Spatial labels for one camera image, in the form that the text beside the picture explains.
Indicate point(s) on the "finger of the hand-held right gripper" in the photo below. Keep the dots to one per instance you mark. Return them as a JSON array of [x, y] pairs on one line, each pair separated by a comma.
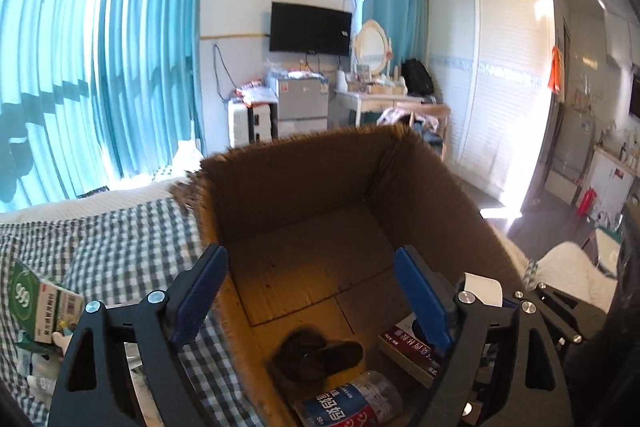
[[555, 312]]

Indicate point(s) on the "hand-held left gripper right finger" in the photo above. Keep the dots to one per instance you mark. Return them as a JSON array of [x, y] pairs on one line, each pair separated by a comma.
[[420, 302]]

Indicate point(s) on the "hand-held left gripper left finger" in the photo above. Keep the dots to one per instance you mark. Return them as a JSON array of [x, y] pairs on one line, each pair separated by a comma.
[[197, 294]]

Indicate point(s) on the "red box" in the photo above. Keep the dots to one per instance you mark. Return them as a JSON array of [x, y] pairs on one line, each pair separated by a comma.
[[405, 352]]

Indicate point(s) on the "white plastic bottle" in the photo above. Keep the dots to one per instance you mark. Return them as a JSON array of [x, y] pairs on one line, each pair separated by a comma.
[[482, 289]]

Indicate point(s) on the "brown cardboard box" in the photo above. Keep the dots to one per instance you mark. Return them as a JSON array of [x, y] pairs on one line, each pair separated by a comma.
[[300, 187]]

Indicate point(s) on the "green medicine box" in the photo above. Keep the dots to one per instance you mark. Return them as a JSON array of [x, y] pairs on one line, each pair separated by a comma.
[[30, 297]]

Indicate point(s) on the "checked blanket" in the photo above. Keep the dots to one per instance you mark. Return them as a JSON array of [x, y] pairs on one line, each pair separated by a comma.
[[125, 247]]

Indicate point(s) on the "dark fuzzy cloth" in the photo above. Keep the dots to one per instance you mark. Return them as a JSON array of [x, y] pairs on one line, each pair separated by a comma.
[[315, 354]]

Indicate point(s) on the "plastic bottle blue red label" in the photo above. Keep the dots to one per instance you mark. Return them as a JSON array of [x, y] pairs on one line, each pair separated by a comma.
[[350, 402]]

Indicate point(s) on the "white plastic bag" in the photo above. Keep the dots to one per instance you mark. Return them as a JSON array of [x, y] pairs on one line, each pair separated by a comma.
[[190, 154]]

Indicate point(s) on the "white kitchen cabinet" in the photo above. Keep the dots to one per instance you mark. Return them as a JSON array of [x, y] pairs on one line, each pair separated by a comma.
[[612, 182]]

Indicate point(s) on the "white packet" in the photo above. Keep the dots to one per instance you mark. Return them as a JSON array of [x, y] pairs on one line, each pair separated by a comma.
[[42, 367]]

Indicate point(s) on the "white suitcase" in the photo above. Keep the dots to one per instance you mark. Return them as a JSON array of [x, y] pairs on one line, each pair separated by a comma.
[[240, 124]]

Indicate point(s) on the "pile of clothes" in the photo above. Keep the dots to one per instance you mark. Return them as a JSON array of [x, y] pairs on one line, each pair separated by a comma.
[[420, 122]]

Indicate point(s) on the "wooden chair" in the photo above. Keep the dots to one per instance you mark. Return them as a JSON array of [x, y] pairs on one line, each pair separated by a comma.
[[442, 117]]

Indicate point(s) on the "white dressing table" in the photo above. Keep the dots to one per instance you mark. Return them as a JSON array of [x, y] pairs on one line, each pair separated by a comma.
[[370, 102]]

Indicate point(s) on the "red white packets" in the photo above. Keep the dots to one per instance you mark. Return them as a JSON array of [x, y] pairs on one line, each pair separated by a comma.
[[255, 93]]

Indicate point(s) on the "silver mini fridge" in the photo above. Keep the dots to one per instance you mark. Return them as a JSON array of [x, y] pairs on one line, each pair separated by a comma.
[[302, 107]]

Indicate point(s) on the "black backpack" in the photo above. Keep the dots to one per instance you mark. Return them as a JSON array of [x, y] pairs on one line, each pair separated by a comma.
[[417, 77]]

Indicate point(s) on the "white sliding wardrobe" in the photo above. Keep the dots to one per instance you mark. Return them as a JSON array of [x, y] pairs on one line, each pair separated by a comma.
[[505, 82]]

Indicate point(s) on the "white paper towel roll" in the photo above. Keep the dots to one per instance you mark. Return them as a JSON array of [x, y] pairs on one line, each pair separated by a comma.
[[342, 79]]

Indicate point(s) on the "orange cloth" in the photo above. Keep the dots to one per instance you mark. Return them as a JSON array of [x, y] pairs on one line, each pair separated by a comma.
[[555, 69]]

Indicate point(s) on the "oval white vanity mirror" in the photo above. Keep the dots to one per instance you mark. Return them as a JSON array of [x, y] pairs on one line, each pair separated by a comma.
[[372, 44]]

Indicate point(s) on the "black wall television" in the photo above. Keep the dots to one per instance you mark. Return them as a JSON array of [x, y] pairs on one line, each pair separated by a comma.
[[310, 27]]

